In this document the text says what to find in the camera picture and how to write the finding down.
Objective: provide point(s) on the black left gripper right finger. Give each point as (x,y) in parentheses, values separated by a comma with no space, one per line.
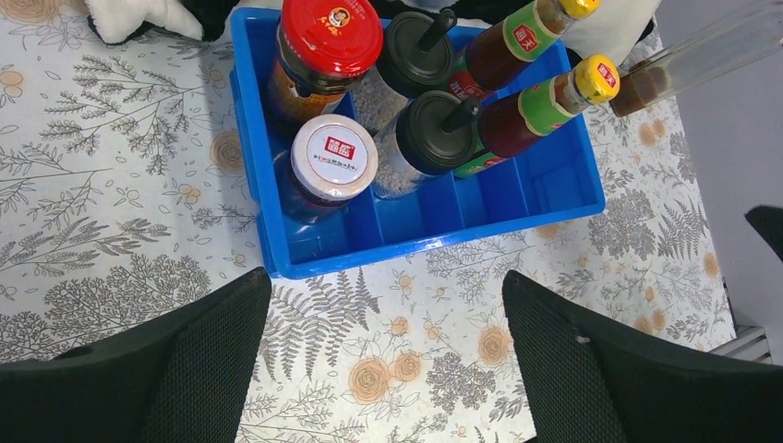
(590,378)

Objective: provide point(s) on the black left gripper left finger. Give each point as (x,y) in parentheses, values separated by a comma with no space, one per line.
(181,377)

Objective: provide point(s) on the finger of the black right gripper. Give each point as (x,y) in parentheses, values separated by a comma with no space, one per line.
(767,221)

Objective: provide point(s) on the gold top oil bottle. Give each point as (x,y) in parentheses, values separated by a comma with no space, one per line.
(742,37)

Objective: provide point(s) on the blue plastic divided bin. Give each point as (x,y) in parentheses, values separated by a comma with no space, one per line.
(554,181)

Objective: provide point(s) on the white lid sauce jar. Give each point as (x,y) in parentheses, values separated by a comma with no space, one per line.
(331,160)

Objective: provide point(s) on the yellow cap sauce bottle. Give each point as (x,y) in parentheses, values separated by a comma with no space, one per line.
(499,54)
(513,124)

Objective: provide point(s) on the black cap shaker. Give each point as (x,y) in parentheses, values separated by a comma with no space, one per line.
(417,56)
(430,137)

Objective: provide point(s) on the red lid sauce jar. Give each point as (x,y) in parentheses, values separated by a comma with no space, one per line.
(324,49)

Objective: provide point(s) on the floral pattern table mat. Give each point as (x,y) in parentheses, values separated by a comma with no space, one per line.
(123,196)

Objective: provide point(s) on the black white checkered pillow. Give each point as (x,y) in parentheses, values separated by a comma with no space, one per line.
(613,30)

